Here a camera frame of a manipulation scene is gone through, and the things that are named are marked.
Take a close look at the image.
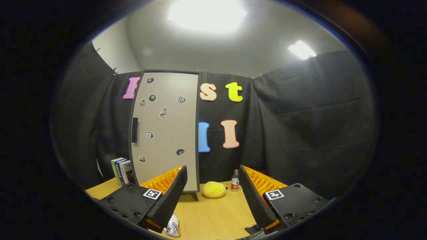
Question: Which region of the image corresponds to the large ceiling light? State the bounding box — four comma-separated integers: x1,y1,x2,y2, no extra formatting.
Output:
168,0,247,34

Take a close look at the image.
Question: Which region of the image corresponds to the black backdrop cloth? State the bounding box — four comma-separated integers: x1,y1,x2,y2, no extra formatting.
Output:
50,42,379,200

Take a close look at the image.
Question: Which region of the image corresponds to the white canvas shoe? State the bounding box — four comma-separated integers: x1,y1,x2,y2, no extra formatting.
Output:
163,214,180,238

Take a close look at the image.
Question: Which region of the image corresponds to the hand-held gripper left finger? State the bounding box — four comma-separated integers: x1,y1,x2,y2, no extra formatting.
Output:
97,166,188,234

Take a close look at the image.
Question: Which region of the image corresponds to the small ceiling light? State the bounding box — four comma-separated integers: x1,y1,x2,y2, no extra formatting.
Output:
288,40,317,60

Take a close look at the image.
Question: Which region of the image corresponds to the green spine book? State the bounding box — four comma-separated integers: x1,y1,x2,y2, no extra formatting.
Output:
111,157,125,187

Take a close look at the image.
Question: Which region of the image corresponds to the beige shoe cabinet door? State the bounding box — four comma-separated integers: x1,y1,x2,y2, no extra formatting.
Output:
130,72,199,193

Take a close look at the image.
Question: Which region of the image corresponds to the yellow plush toy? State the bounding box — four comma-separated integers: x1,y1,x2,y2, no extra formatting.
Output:
201,181,227,198

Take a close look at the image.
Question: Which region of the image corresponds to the dark grey shoe cabinet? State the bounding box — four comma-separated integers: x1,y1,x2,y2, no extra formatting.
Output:
128,69,200,201

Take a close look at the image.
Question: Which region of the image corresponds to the clear plastic water bottle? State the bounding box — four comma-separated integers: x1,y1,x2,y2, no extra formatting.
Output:
231,169,240,192

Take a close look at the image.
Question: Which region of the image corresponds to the dark blue spine book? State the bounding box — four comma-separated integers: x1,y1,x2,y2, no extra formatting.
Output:
115,159,129,186

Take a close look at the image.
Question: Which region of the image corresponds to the black cabinet door handle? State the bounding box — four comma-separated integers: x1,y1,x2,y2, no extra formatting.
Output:
131,117,139,144

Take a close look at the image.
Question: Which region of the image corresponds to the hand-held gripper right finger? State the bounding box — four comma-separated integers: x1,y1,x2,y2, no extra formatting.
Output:
239,165,331,235

